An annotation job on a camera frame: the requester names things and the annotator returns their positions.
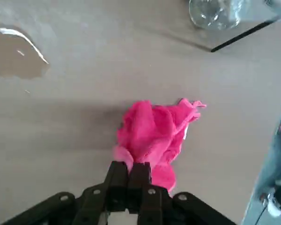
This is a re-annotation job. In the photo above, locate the glass alcohol lamp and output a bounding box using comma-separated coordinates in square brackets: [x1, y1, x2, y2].
[189, 0, 243, 30]

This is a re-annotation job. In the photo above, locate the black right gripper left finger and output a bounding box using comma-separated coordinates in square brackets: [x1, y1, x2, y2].
[0, 161, 130, 225]

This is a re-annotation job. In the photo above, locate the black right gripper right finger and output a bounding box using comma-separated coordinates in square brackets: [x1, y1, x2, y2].
[129, 163, 237, 225]

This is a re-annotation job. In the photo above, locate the spilled liquid puddle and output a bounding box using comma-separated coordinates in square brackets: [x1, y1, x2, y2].
[0, 27, 50, 80]

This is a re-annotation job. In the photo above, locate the red cloth rag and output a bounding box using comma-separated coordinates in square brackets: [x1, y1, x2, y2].
[112, 99, 207, 192]

